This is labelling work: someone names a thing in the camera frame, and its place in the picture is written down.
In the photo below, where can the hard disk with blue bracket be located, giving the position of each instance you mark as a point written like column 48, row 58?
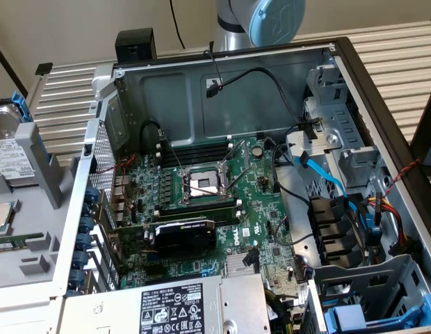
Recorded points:
column 10, row 156

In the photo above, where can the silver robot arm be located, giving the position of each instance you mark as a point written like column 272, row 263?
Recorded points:
column 233, row 41

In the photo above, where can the blue disk caddy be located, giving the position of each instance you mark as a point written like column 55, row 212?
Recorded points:
column 345, row 315

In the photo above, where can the CPU socket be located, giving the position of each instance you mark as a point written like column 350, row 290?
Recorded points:
column 201, row 181

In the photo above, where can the black RAM slot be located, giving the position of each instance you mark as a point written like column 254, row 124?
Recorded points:
column 226, row 217
column 198, row 149
column 198, row 203
column 198, row 156

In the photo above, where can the thin metal locking lever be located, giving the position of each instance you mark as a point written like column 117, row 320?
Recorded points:
column 173, row 156
column 203, row 190

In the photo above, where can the metal socket cover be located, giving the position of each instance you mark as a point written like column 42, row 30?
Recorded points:
column 244, row 153

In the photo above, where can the coin cell battery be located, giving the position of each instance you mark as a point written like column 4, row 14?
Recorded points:
column 258, row 151

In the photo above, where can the green motherboard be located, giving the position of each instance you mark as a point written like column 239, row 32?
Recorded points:
column 257, row 208

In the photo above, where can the black graphics card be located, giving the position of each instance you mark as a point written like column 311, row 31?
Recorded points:
column 187, row 238

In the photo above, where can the open grey PC case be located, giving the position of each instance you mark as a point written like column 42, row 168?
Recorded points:
column 167, row 104

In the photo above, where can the silver chipset heatsink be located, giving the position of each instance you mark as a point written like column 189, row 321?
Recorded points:
column 234, row 266

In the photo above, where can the silver power supply unit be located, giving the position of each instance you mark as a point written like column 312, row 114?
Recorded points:
column 236, row 302

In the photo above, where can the black box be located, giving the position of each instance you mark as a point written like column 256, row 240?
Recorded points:
column 135, row 45

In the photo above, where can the grey parts rack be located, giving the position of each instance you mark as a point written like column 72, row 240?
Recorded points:
column 34, row 215

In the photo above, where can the green RAM stick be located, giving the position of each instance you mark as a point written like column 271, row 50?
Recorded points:
column 17, row 240

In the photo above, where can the dark brown panel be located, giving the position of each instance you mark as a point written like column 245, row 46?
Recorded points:
column 427, row 139

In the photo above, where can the silver CPU chip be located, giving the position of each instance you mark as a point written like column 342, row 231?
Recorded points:
column 1, row 217

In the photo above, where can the black rail end cap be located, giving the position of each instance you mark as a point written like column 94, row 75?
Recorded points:
column 44, row 68

